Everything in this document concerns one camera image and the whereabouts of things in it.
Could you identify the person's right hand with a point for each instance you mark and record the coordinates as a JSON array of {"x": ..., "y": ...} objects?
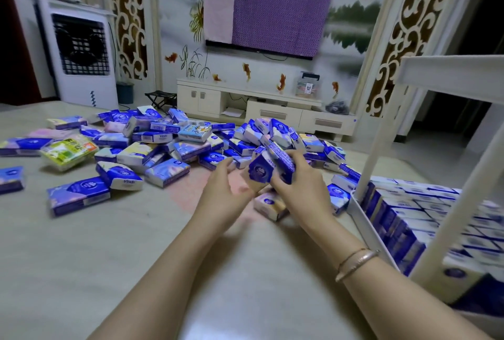
[{"x": 309, "y": 194}]

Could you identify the person's left hand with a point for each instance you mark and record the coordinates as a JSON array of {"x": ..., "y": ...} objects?
[{"x": 220, "y": 198}]

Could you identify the person's left thumb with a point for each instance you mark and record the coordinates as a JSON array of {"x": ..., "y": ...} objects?
[{"x": 228, "y": 166}]

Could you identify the person's right thumb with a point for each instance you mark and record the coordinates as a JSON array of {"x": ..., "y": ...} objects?
[{"x": 278, "y": 182}]

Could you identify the dark blue tissue packet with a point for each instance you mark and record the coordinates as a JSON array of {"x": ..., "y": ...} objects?
[{"x": 260, "y": 170}]

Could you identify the blue white tissue packet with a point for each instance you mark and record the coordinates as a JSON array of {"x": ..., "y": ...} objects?
[{"x": 281, "y": 160}]

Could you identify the person's right forearm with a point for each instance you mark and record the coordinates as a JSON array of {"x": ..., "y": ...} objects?
[{"x": 378, "y": 292}]

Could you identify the person's left forearm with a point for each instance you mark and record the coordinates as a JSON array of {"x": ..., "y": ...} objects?
[{"x": 165, "y": 284}]

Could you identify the beige tissue packet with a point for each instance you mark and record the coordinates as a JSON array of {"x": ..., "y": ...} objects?
[{"x": 270, "y": 206}]

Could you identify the light blue cartoon tissue packet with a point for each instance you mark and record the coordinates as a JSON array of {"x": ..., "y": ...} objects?
[{"x": 194, "y": 132}]

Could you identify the white paper sheet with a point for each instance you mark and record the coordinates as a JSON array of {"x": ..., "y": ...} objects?
[{"x": 233, "y": 112}]

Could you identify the white television cabinet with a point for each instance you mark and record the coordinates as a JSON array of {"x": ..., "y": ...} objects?
[{"x": 275, "y": 109}]

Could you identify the pile of blue tissue packs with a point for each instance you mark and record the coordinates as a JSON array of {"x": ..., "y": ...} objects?
[{"x": 157, "y": 147}]

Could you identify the black bundle on cabinet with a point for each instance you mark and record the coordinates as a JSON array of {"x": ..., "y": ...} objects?
[{"x": 337, "y": 107}]

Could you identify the black folding stool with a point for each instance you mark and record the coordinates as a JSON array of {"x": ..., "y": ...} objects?
[{"x": 160, "y": 99}]

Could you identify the clear plastic storage box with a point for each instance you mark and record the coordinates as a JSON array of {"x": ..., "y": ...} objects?
[{"x": 308, "y": 86}]

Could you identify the dark blue waste bin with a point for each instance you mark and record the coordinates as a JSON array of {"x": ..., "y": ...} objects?
[{"x": 124, "y": 93}]

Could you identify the row of shelved tissue packs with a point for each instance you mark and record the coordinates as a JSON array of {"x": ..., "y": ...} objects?
[{"x": 417, "y": 213}]

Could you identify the green yellow tissue packet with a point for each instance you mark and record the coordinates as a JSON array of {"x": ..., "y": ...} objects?
[{"x": 67, "y": 151}]

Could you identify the purple television dust cover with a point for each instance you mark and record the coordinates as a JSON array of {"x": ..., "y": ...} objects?
[{"x": 275, "y": 11}]

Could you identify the pink tissue packet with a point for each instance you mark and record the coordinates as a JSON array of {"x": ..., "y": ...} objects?
[{"x": 49, "y": 133}]

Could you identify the white air cooler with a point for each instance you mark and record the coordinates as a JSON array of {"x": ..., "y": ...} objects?
[{"x": 80, "y": 52}]

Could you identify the white shelf rack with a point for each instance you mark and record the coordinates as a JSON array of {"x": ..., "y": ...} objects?
[{"x": 441, "y": 76}]

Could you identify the carved lattice wall panel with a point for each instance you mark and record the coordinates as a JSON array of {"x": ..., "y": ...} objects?
[
  {"x": 409, "y": 36},
  {"x": 128, "y": 17}
]

